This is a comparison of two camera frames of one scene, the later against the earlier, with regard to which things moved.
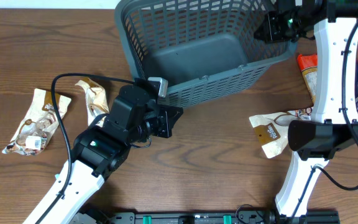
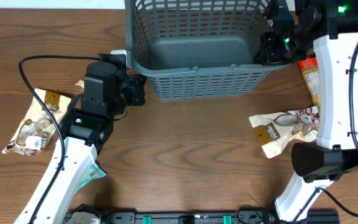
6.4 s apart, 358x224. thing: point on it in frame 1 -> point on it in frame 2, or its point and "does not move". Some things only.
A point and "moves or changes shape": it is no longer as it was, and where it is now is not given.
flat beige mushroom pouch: [31, 138] does not move
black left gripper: [168, 117] -> [137, 83]
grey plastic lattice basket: [198, 47] moves or changes shape
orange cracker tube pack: [308, 65] does not move
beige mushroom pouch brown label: [271, 129] does not move
